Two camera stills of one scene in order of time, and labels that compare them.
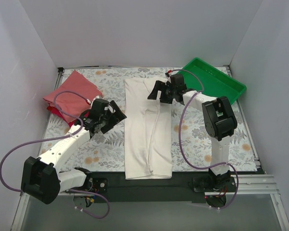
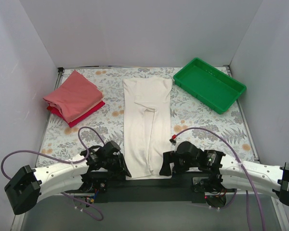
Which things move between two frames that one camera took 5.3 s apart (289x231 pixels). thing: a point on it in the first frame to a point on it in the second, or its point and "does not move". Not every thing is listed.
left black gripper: (111, 115) to (119, 163)
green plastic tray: (200, 76) does not move
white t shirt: (148, 132) does not move
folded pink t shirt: (74, 96) does not move
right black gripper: (163, 92) to (170, 160)
